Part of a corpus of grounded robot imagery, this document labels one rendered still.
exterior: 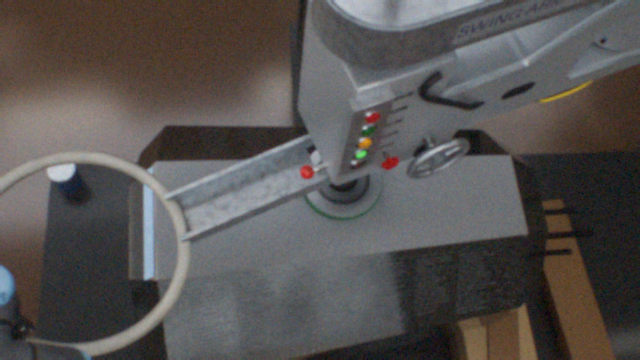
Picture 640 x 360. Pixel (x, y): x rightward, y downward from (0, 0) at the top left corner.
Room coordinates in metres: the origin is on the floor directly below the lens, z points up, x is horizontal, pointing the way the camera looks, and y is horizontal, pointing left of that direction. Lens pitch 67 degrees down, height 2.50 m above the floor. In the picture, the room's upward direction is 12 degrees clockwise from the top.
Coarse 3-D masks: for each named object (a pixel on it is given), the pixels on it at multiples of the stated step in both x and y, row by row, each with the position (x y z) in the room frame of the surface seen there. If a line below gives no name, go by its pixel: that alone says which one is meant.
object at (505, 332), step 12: (516, 312) 0.64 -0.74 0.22; (492, 324) 0.58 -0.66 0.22; (504, 324) 0.59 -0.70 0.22; (516, 324) 0.60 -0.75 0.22; (492, 336) 0.54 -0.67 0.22; (504, 336) 0.55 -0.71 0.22; (516, 336) 0.56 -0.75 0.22; (492, 348) 0.50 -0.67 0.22; (504, 348) 0.51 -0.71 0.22; (516, 348) 0.52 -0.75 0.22
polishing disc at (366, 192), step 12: (312, 156) 0.78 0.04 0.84; (360, 180) 0.74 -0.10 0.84; (372, 180) 0.75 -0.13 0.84; (312, 192) 0.68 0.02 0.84; (324, 192) 0.69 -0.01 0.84; (360, 192) 0.71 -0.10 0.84; (372, 192) 0.71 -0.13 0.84; (312, 204) 0.65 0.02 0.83; (324, 204) 0.65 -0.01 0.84; (336, 204) 0.66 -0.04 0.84; (348, 204) 0.67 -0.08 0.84; (360, 204) 0.67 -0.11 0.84; (372, 204) 0.68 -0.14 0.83; (336, 216) 0.63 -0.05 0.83; (348, 216) 0.64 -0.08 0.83
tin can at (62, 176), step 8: (48, 168) 0.84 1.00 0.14; (56, 168) 0.85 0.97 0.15; (64, 168) 0.86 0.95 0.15; (72, 168) 0.86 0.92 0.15; (56, 176) 0.82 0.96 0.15; (64, 176) 0.82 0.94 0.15; (72, 176) 0.83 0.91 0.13; (80, 176) 0.87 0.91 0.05; (56, 184) 0.81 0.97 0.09; (64, 184) 0.81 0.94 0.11; (72, 184) 0.82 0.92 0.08; (80, 184) 0.84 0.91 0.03; (64, 192) 0.80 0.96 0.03; (72, 192) 0.81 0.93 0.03
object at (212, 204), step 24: (288, 144) 0.70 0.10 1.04; (312, 144) 0.73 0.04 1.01; (240, 168) 0.63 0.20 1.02; (264, 168) 0.65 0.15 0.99; (288, 168) 0.66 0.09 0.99; (192, 192) 0.56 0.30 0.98; (216, 192) 0.58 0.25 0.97; (240, 192) 0.58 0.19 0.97; (264, 192) 0.59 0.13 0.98; (288, 192) 0.59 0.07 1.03; (192, 216) 0.51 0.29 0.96; (216, 216) 0.52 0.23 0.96; (240, 216) 0.51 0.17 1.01; (192, 240) 0.45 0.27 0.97
